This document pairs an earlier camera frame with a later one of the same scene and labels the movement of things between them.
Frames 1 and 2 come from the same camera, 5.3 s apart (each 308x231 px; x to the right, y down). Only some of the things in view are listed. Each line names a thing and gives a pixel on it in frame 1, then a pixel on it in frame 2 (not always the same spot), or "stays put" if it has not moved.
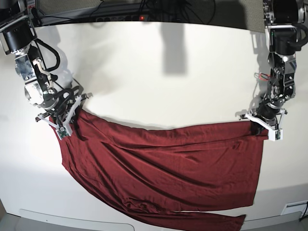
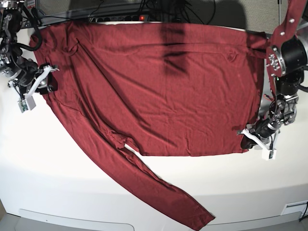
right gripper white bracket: x=275 y=134 to x=250 y=139
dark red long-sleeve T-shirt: x=133 y=172 to x=161 y=89
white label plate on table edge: x=298 y=206 stays put
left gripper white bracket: x=64 y=131 to x=52 y=83
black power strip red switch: x=132 y=18 stays put
